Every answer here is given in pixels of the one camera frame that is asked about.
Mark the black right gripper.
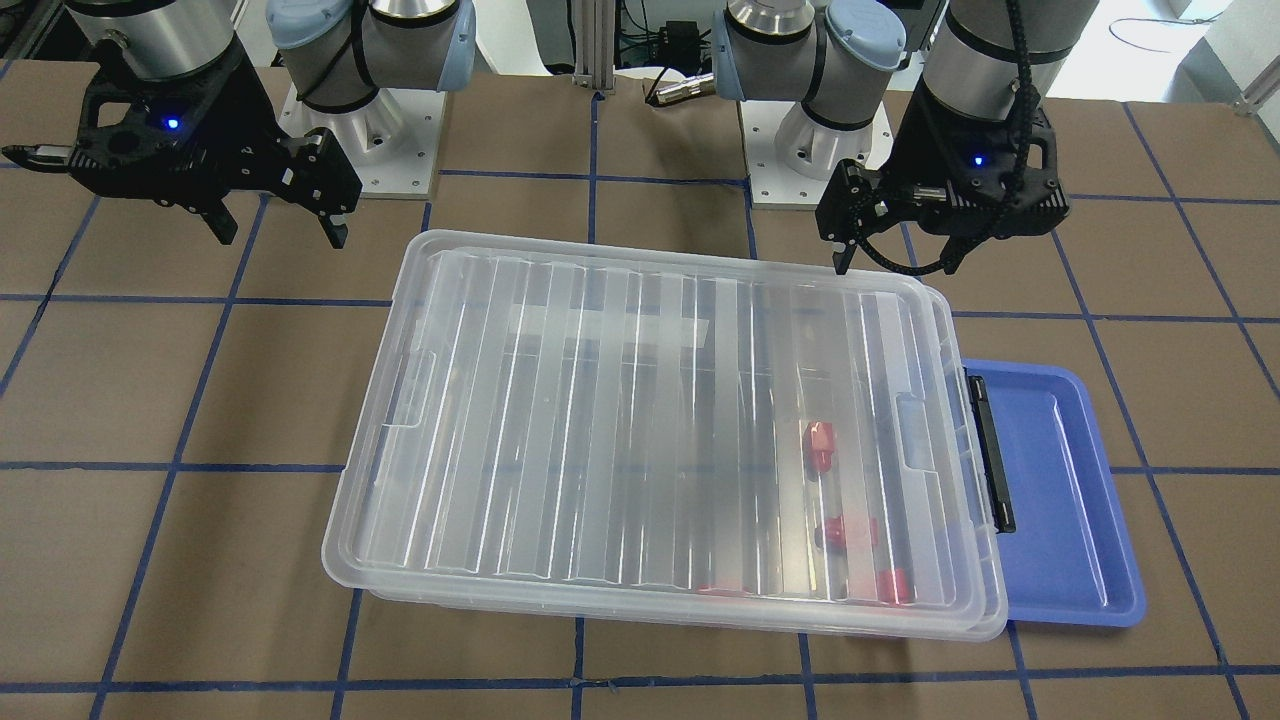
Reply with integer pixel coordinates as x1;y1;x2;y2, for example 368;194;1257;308
3;45;364;250

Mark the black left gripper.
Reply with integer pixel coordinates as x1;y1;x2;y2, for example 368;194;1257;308
815;90;1070;275

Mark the red block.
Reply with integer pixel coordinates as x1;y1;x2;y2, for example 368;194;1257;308
874;568;915;606
803;421;837;477
813;515;881;553

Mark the clear plastic box lid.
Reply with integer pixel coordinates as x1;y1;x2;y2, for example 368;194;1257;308
321;231;1009;642

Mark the clear plastic storage box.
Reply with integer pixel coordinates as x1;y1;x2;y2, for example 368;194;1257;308
360;281;1011;641

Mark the blue plastic tray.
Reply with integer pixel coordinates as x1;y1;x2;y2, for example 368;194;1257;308
964;359;1147;628

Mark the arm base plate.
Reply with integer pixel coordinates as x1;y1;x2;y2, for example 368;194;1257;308
739;101;893;210
279;86;451;200

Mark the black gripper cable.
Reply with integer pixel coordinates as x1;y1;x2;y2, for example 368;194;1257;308
860;0;1041;277

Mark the black box latch handle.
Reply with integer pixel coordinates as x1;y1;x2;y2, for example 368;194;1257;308
965;370;1018;534

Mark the aluminium frame post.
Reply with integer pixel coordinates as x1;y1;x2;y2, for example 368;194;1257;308
570;0;618;97

